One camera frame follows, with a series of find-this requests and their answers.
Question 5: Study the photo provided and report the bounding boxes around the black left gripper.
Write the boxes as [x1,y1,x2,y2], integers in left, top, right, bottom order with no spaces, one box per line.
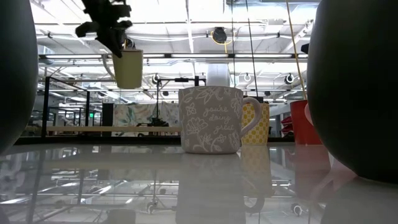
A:
[75,0,133,59]

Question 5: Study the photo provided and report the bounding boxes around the olive green mug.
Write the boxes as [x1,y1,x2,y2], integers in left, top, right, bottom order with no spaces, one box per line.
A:
[112,49,144,90]

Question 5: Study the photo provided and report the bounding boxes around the black mug with red inside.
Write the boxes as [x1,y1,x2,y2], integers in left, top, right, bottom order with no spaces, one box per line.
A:
[0,0,39,155]

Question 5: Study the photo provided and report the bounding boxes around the grey floral lettered mug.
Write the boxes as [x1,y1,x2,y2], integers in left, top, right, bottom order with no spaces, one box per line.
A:
[178,86,262,155]

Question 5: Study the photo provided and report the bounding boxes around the yellow polka dot mug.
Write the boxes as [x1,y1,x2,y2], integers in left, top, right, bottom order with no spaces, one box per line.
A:
[241,102,271,146]

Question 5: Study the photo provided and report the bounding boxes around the black tripod stand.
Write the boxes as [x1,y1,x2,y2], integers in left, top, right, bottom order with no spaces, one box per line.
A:
[148,77,170,128]

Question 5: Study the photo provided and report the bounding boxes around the floral cloth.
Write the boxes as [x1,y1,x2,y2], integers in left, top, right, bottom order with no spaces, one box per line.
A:
[112,102,180,137]

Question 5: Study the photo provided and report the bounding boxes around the black cabinet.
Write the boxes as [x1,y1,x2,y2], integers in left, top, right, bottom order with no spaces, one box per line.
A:
[101,102,114,137]

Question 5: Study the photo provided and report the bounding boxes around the red storage bins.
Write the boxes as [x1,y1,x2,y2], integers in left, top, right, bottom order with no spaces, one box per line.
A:
[280,115,295,138]

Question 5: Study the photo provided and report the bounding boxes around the black metal shelf frame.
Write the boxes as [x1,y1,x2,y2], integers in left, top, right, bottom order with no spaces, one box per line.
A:
[41,75,206,138]

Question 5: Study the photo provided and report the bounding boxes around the black cable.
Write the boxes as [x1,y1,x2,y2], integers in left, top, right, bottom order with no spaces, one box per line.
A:
[230,0,235,88]
[244,0,259,98]

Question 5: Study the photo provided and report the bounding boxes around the yellow cable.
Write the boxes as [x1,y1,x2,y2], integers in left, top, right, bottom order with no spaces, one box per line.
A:
[285,0,308,101]

